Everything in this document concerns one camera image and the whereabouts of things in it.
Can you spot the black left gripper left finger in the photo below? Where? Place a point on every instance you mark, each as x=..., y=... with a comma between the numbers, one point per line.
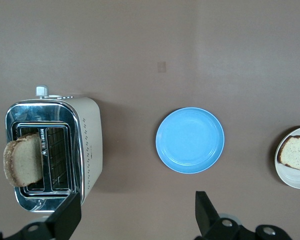
x=62, y=220

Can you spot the blue plate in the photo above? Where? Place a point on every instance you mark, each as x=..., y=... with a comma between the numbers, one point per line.
x=190, y=140

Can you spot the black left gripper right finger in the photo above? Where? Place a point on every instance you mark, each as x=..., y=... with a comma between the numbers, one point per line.
x=207, y=220

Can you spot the beige plate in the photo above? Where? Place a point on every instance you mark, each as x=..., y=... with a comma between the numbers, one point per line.
x=290, y=180

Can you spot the beige chrome toaster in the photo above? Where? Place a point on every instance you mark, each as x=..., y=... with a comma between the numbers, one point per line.
x=90, y=140

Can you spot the brown bread slice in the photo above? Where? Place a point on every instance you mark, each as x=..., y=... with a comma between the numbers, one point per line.
x=22, y=160
x=297, y=155

